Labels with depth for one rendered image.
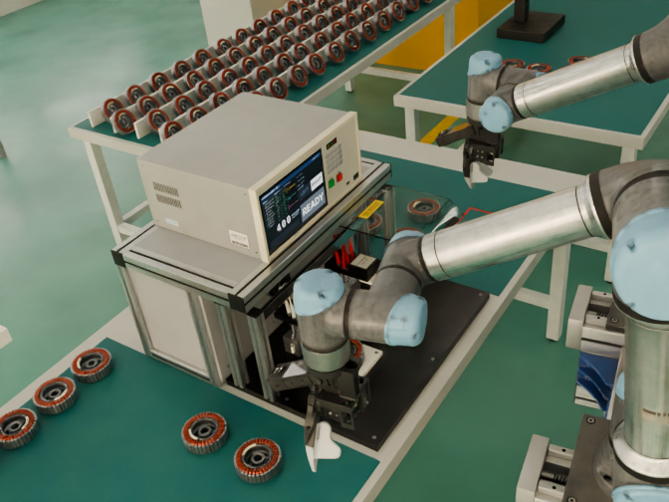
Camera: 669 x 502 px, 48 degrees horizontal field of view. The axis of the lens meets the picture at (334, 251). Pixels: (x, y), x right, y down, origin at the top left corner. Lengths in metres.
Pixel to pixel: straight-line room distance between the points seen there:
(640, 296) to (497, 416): 2.02
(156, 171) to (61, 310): 1.98
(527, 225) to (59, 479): 1.33
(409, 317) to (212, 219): 0.91
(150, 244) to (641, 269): 1.36
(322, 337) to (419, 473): 1.67
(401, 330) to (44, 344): 2.74
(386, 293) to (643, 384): 0.36
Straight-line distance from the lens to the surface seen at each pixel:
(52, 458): 2.05
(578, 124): 3.20
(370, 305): 1.08
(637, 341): 1.03
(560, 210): 1.07
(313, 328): 1.11
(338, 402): 1.21
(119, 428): 2.04
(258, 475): 1.80
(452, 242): 1.13
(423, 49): 5.64
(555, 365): 3.13
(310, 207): 1.91
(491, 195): 2.70
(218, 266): 1.85
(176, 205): 1.95
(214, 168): 1.84
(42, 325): 3.78
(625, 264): 0.91
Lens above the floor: 2.17
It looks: 35 degrees down
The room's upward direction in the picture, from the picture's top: 7 degrees counter-clockwise
